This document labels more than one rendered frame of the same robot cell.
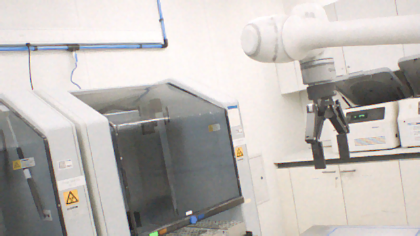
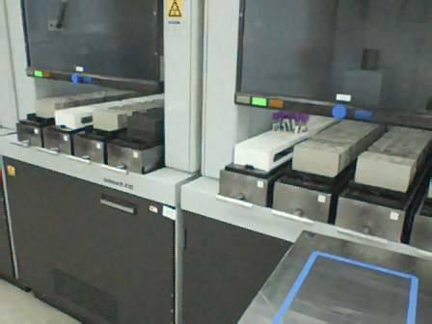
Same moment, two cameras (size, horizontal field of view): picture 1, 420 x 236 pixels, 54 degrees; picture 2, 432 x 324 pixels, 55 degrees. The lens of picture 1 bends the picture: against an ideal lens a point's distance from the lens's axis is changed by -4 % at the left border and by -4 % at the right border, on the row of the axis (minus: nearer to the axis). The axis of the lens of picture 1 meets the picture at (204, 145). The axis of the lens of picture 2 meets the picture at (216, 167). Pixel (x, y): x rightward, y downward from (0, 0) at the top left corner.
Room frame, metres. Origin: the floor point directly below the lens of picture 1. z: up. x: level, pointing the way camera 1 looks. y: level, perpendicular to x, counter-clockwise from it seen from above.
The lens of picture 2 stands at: (1.21, -0.72, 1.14)
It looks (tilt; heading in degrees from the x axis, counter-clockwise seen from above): 18 degrees down; 76
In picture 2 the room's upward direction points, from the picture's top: 2 degrees clockwise
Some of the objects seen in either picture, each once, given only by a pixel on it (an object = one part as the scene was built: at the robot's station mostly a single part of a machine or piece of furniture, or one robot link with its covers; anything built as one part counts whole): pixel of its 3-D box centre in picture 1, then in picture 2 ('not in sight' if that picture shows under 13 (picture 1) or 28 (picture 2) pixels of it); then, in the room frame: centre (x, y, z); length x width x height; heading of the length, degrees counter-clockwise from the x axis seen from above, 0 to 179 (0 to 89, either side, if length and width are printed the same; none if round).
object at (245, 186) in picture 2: not in sight; (292, 155); (1.74, 0.42, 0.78); 0.73 x 0.14 x 0.09; 44
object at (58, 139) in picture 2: not in sight; (124, 123); (1.25, 0.93, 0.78); 0.73 x 0.14 x 0.09; 44
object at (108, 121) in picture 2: not in sight; (107, 121); (1.19, 0.66, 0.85); 0.12 x 0.02 x 0.06; 135
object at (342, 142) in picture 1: (342, 146); not in sight; (1.15, -0.38, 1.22); 0.03 x 0.01 x 0.07; 44
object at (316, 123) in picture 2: not in sight; (314, 128); (1.87, 0.55, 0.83); 0.30 x 0.10 x 0.06; 44
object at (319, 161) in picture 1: (318, 155); not in sight; (1.06, -0.28, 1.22); 0.03 x 0.01 x 0.07; 44
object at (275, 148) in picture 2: not in sight; (275, 148); (1.64, 0.33, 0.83); 0.30 x 0.10 x 0.06; 44
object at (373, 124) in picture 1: (371, 109); not in sight; (3.53, -1.46, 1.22); 0.62 x 0.56 x 0.64; 132
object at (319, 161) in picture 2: not in sight; (315, 160); (1.68, 0.15, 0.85); 0.12 x 0.02 x 0.06; 134
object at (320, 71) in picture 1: (318, 73); not in sight; (1.10, -0.33, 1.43); 0.09 x 0.09 x 0.06
